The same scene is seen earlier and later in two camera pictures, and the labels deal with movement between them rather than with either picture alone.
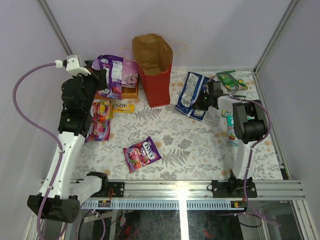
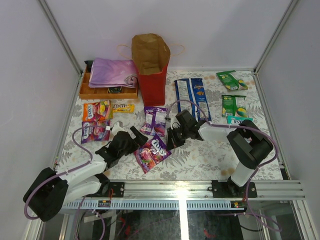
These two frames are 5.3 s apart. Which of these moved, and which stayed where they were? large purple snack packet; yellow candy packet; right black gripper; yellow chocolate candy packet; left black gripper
Moved: large purple snack packet; left black gripper; right black gripper
Stayed: yellow chocolate candy packet; yellow candy packet
